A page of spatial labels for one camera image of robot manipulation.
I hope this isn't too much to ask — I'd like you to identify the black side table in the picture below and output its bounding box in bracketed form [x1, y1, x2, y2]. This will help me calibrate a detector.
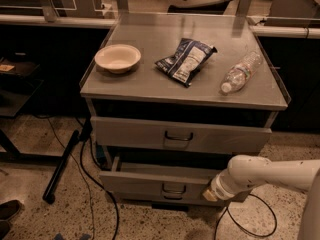
[0, 52, 42, 163]

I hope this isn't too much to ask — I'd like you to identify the white bowl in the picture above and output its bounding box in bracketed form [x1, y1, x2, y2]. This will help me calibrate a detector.
[94, 44, 141, 74]

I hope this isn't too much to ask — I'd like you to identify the grey bottom drawer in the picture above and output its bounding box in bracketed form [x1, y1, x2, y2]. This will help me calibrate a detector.
[114, 192, 230, 207]

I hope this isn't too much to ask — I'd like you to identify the grey drawer cabinet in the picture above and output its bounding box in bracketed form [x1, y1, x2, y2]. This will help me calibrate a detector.
[81, 14, 288, 205]

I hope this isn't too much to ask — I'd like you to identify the black cable loop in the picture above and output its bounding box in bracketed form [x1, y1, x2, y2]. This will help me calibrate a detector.
[213, 192, 278, 240]

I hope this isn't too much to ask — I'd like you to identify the grey drawer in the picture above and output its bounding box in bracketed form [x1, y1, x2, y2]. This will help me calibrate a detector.
[114, 192, 230, 207]
[100, 156, 219, 200]
[91, 116, 271, 154]

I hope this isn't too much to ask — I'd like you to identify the black table leg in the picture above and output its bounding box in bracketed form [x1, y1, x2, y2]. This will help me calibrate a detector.
[42, 130, 79, 204]

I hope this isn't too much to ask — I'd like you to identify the black floor cable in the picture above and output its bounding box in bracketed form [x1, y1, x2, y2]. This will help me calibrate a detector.
[33, 114, 120, 240]

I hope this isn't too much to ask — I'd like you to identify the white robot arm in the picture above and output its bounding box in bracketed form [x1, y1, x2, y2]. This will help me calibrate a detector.
[203, 155, 320, 240]

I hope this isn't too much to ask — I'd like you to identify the grey top drawer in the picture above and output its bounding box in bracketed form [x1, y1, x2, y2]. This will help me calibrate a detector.
[91, 116, 271, 154]

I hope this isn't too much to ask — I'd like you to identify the blue chip bag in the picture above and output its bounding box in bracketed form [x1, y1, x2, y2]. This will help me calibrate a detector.
[155, 38, 217, 88]

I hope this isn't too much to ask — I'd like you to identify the dark shoe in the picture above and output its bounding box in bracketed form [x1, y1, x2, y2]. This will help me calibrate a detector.
[0, 200, 22, 240]

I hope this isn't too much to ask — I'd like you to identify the clear plastic water bottle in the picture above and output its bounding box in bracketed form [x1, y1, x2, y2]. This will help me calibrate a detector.
[220, 51, 262, 95]

